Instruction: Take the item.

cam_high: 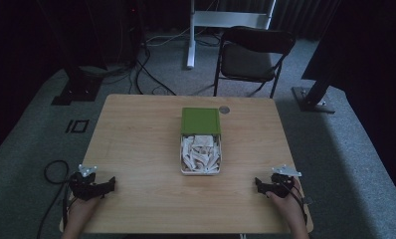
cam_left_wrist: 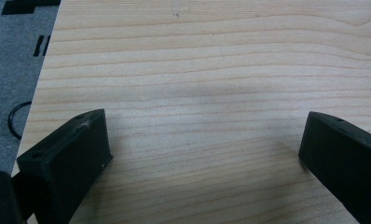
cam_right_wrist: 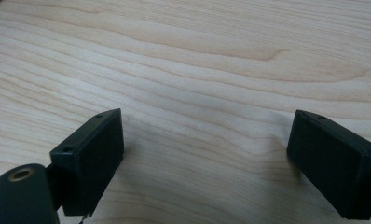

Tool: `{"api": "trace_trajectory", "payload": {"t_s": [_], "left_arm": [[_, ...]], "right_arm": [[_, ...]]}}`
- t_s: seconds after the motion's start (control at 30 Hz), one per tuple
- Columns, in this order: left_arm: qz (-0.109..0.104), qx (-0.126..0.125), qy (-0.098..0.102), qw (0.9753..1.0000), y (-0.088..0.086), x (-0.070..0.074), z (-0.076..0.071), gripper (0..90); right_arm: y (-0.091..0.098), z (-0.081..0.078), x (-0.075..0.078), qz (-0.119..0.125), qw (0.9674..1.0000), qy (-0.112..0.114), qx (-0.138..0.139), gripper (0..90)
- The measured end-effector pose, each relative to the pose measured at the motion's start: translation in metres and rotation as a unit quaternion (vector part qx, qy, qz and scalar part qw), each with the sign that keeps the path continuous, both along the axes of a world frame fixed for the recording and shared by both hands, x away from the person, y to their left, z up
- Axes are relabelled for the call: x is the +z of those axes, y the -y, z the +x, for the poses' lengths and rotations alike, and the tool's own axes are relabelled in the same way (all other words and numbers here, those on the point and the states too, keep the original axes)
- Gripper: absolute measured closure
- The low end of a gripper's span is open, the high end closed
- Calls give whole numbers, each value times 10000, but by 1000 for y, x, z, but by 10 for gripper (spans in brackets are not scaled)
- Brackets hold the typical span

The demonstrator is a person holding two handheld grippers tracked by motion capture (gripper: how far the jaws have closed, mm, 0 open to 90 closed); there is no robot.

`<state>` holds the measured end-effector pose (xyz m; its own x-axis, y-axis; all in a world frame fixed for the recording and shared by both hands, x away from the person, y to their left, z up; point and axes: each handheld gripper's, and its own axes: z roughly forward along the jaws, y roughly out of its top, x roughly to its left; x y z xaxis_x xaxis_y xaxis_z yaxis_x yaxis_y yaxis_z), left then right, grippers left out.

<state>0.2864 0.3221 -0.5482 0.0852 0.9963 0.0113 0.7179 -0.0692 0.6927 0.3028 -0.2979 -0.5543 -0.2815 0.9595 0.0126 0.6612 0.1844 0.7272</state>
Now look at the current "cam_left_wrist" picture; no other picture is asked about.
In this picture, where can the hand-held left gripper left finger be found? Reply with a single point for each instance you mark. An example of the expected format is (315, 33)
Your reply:
(64, 161)

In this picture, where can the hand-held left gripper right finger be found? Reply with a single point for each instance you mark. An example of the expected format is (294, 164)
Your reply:
(345, 161)

